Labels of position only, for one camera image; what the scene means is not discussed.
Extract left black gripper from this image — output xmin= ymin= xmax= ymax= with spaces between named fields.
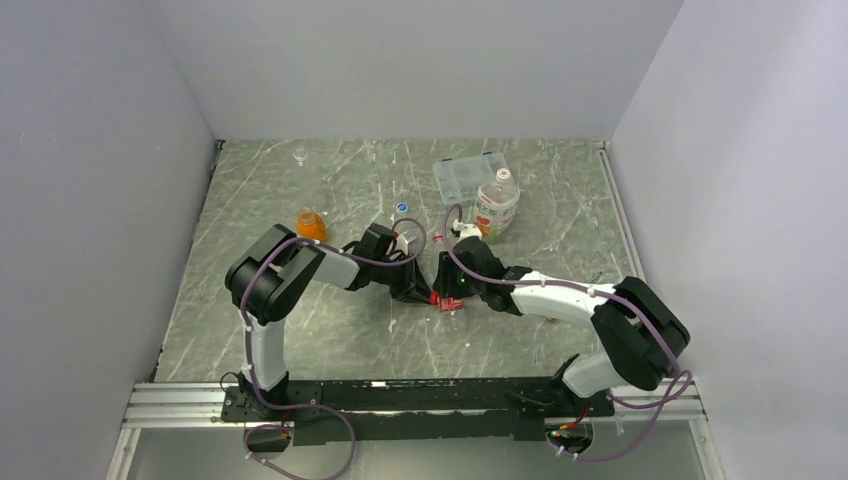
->
xmin=373 ymin=253 xmax=438 ymax=306

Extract small red label bottle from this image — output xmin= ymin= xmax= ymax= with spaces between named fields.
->
xmin=433 ymin=294 xmax=467 ymax=333

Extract large clear tea bottle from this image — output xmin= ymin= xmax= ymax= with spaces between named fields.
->
xmin=473 ymin=173 xmax=520 ymax=241

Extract white tea bottle cap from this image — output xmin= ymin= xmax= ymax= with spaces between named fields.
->
xmin=496 ymin=168 xmax=513 ymax=184

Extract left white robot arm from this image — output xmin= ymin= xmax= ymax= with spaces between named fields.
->
xmin=225 ymin=223 xmax=432 ymax=420

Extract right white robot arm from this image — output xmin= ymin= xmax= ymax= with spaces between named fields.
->
xmin=433 ymin=237 xmax=691 ymax=415

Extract clear plastic screw box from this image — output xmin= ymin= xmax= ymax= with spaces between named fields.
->
xmin=432 ymin=152 xmax=508 ymax=206

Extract orange juice bottle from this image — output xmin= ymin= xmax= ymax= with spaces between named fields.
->
xmin=296 ymin=207 xmax=329 ymax=243

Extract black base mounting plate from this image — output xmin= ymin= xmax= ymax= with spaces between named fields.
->
xmin=221 ymin=377 xmax=615 ymax=446

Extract small clear cup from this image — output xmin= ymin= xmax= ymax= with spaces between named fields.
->
xmin=293 ymin=147 xmax=309 ymax=168

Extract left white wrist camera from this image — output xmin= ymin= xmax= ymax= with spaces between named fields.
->
xmin=388 ymin=232 xmax=416 ymax=260

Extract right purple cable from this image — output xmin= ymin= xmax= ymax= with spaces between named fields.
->
xmin=441 ymin=203 xmax=694 ymax=463

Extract aluminium rail frame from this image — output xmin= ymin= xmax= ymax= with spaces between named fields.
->
xmin=107 ymin=382 xmax=726 ymax=479

